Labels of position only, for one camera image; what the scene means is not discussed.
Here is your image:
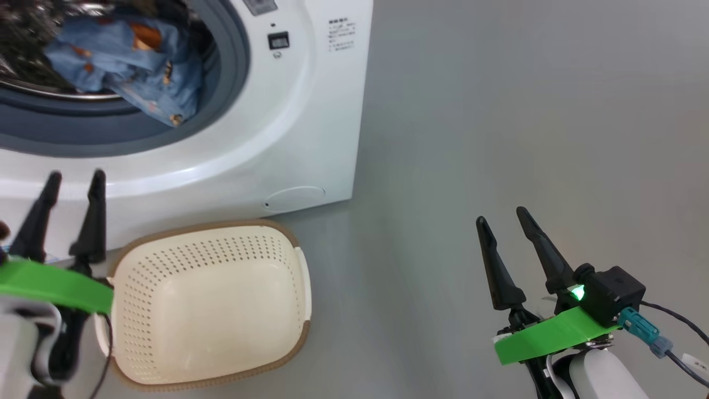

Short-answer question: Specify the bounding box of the white front-load washing machine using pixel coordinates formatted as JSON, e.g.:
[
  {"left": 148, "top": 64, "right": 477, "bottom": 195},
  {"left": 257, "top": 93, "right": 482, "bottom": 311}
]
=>
[{"left": 0, "top": 0, "right": 374, "bottom": 261}]

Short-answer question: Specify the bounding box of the cream perforated laundry basket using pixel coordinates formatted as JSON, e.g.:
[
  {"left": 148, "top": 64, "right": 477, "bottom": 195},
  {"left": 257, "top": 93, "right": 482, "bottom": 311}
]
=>
[{"left": 94, "top": 219, "right": 312, "bottom": 391}]

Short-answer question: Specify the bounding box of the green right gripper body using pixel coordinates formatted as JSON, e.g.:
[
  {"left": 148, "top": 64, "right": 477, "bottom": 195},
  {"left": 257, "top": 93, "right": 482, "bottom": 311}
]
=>
[{"left": 493, "top": 285, "right": 622, "bottom": 366}]

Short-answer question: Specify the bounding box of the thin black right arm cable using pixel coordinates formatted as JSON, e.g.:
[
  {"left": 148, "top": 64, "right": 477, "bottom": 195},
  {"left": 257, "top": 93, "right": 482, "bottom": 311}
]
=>
[{"left": 640, "top": 301, "right": 709, "bottom": 345}]

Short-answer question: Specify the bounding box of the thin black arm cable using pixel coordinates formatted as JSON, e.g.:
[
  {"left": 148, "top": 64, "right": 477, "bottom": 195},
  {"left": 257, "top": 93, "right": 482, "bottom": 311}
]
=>
[
  {"left": 91, "top": 310, "right": 115, "bottom": 399},
  {"left": 640, "top": 301, "right": 709, "bottom": 345}
]

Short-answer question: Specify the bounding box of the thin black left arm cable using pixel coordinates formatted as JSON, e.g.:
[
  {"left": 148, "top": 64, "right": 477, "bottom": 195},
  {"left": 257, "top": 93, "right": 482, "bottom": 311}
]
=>
[{"left": 91, "top": 310, "right": 115, "bottom": 399}]

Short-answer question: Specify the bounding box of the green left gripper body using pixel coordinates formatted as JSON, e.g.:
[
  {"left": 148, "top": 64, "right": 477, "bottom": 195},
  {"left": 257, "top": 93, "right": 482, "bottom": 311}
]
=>
[{"left": 0, "top": 258, "right": 114, "bottom": 380}]

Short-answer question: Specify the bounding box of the teal connector camera cable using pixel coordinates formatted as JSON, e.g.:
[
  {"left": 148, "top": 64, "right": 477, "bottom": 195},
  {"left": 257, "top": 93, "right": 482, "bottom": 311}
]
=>
[{"left": 618, "top": 308, "right": 709, "bottom": 388}]

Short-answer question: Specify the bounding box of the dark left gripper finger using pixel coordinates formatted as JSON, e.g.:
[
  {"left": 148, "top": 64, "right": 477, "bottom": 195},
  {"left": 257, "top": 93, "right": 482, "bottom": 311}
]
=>
[
  {"left": 69, "top": 170, "right": 107, "bottom": 265},
  {"left": 8, "top": 171, "right": 63, "bottom": 264}
]

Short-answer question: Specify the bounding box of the round white filter cover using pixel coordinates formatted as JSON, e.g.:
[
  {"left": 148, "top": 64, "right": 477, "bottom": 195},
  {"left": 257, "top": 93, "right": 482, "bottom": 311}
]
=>
[{"left": 263, "top": 186, "right": 326, "bottom": 213}]

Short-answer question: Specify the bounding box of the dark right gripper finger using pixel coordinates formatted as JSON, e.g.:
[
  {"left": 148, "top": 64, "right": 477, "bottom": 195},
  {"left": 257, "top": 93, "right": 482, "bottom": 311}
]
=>
[
  {"left": 516, "top": 206, "right": 577, "bottom": 294},
  {"left": 475, "top": 216, "right": 527, "bottom": 311}
]

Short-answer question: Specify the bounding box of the blue cartoon print garment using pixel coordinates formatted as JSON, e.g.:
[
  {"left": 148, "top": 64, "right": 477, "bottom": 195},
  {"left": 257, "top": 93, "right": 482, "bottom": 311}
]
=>
[{"left": 44, "top": 16, "right": 203, "bottom": 127}]

